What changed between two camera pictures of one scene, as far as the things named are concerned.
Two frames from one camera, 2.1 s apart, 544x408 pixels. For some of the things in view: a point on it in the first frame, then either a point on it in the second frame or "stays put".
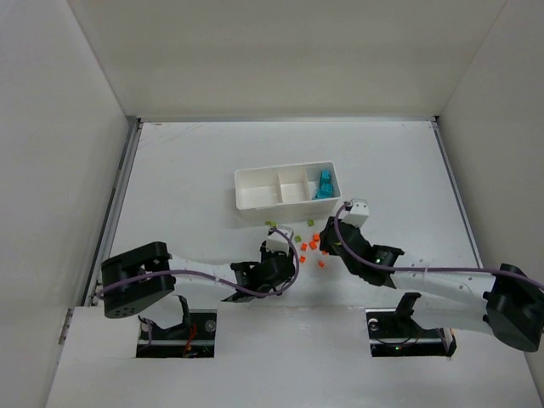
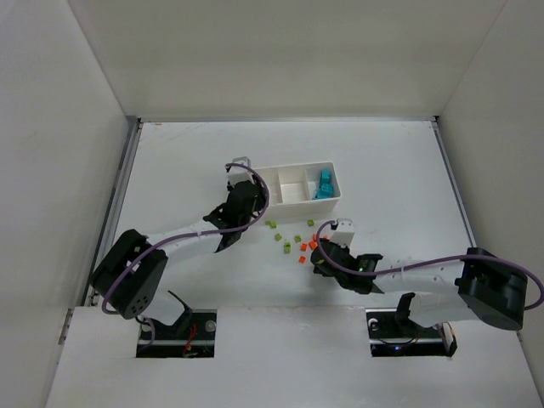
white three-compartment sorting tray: x=286 y=192 stays put
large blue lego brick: x=325 y=188 stays put
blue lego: x=325 y=178 stays put
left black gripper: x=280 y=260 to x=253 y=192
